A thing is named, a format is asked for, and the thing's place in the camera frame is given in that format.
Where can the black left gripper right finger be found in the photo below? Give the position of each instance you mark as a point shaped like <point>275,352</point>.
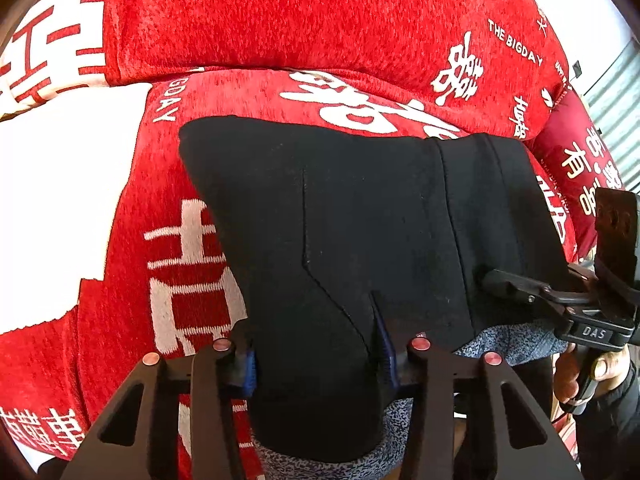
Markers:
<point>471,418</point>

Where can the black pants with patterned lining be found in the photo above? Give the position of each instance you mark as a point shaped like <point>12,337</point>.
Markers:
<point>314,222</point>

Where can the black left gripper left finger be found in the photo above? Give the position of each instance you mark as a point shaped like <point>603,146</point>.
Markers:
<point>136,435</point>

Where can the cream white cloth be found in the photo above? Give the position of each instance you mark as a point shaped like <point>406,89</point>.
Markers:
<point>63,167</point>

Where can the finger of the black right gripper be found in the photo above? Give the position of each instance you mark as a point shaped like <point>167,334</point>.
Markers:
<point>541,297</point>

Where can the person's right hand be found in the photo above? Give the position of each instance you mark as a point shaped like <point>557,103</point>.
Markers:
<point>575,370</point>

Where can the red blanket with white characters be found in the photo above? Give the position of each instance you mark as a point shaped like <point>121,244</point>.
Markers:
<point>430,69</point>

